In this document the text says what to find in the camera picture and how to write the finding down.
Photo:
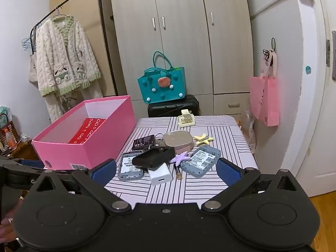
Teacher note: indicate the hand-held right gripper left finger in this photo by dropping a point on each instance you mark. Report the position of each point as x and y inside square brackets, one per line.
[103, 172]

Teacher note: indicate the beige wardrobe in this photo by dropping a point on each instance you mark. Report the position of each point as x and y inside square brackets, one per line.
[183, 31]

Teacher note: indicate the white green blanket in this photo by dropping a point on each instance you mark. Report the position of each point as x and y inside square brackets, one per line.
[65, 57]

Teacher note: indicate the person's left hand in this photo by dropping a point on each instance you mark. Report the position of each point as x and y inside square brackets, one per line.
[5, 228]

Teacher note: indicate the yellow starfish hair clip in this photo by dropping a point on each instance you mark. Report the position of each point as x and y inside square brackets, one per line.
[202, 138]

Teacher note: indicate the metal door lock plate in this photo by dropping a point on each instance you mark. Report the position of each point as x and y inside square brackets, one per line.
[334, 57]

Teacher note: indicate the orange drink bottle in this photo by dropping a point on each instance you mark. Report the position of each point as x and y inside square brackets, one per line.
[10, 139]

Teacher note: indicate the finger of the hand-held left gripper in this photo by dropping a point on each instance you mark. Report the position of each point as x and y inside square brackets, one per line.
[31, 163]

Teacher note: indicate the black battery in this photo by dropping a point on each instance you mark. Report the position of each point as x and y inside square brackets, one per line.
[143, 141]

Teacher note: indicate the pink cardboard box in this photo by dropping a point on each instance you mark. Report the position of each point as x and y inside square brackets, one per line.
[60, 149]

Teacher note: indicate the white charger plug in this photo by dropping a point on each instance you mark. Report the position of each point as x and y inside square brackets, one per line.
[160, 176]

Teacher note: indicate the black clothes rack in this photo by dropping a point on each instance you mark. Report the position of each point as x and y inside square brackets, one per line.
[104, 31]

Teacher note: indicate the purple starfish hair clip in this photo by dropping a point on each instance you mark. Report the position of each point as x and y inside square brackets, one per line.
[181, 158]

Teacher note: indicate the silver key bunch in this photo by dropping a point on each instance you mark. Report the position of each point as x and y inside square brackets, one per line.
[159, 141]

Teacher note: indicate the pink beige compact case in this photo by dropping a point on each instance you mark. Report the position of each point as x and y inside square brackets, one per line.
[178, 139]

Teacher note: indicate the brown wooden cabinet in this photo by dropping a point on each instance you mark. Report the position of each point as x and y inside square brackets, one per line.
[25, 151]

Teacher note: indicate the green white patterned bag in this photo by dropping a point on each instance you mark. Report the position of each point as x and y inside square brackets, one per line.
[5, 113]

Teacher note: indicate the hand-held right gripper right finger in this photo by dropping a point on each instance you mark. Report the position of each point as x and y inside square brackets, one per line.
[229, 172]

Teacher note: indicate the white door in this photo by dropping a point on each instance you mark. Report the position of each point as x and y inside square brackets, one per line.
[323, 136]

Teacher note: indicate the beige tote bag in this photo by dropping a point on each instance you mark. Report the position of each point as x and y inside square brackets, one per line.
[33, 68]

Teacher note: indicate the small brown gold stick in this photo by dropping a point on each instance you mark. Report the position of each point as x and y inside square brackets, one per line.
[178, 174]

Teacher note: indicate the black silicone case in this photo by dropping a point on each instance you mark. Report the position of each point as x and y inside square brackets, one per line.
[155, 157]

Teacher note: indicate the light wooden cabinet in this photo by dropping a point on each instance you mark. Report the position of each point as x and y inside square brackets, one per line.
[78, 8]

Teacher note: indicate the teal felt tote bag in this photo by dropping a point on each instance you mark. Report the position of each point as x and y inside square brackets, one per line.
[157, 89]

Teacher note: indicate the red printed paper bag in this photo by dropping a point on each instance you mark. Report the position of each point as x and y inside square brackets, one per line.
[86, 131]

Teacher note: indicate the grey phone with label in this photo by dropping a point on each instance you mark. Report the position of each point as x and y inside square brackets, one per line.
[128, 170]

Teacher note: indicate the white plastic bag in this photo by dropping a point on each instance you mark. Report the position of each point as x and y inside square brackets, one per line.
[249, 126]

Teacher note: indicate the cream plastic clip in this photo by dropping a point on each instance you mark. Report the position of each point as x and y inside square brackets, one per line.
[187, 120]

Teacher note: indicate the teal round sticker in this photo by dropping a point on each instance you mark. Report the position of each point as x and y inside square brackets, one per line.
[308, 69]

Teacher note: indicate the black suitcase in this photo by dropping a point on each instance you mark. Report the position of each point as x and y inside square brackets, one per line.
[168, 110]

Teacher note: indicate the pink shopping bag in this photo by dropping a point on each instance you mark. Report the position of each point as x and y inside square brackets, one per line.
[263, 97]

